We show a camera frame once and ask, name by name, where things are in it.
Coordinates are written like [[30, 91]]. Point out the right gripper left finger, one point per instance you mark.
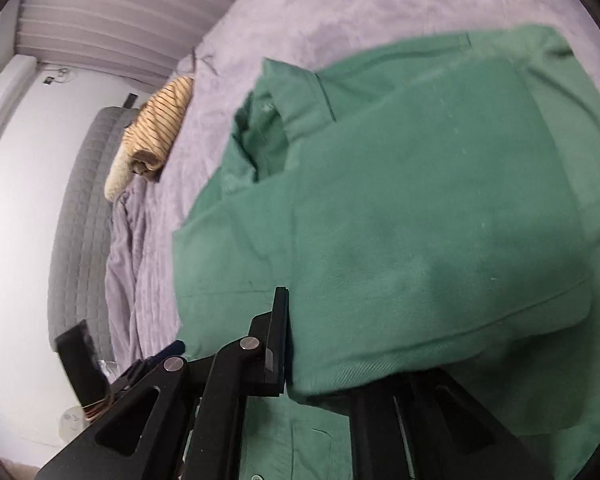
[[184, 419]]

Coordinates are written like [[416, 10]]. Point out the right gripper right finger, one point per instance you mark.
[[425, 425]]

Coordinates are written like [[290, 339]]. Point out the green work jacket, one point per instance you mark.
[[430, 203]]

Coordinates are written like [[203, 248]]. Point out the grey quilted headboard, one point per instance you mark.
[[76, 285]]

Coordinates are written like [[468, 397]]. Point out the cream knitted pillow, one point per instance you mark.
[[120, 175]]

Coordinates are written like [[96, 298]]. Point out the yellow striped folded garment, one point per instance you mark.
[[149, 139]]

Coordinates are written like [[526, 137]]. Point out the pleated lilac curtain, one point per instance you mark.
[[138, 39]]

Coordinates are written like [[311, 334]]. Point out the lilac plush bed blanket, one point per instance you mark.
[[308, 33]]

